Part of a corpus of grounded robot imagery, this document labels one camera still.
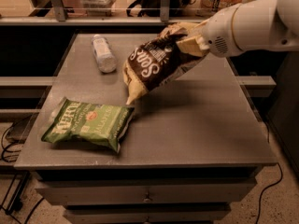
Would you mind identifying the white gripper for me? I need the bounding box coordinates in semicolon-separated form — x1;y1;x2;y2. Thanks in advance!
177;4;243;57

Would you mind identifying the black floor cable right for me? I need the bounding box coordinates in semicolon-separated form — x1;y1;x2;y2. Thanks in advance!
254;121;284;224

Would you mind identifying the green jalapeno chip bag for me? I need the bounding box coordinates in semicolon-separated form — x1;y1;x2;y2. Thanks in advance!
41;97;134;153

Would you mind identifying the clear plastic water bottle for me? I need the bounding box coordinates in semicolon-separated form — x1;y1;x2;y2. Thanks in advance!
92;35;117;74

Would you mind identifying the brown chip bag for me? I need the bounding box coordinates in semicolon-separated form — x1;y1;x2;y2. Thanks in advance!
122;21;206;105

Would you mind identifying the black backpack on shelf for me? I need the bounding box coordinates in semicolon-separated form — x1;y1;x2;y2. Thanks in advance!
126;0;196;17

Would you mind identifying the metal shelf rail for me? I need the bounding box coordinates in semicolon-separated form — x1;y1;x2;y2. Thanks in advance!
0;0;205;27

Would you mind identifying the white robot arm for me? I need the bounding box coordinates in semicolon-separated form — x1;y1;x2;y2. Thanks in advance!
177;0;299;57

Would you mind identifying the grey drawer cabinet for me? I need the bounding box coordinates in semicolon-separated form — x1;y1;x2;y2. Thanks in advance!
16;34;277;224

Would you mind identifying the black floor cables left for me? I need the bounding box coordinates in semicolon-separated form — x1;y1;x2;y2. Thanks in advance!
0;114;45;224

